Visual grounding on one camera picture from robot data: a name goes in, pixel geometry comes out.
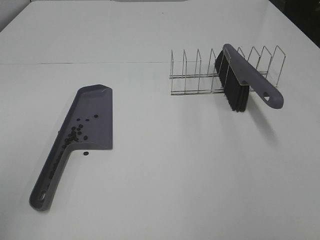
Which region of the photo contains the pile of coffee beans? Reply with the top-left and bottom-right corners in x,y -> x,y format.
48,118 -> 91,180

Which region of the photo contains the purple plastic dustpan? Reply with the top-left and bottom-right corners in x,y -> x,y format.
29,84 -> 113,212

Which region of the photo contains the metal wire rack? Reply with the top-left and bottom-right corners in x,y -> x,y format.
169,45 -> 287,96

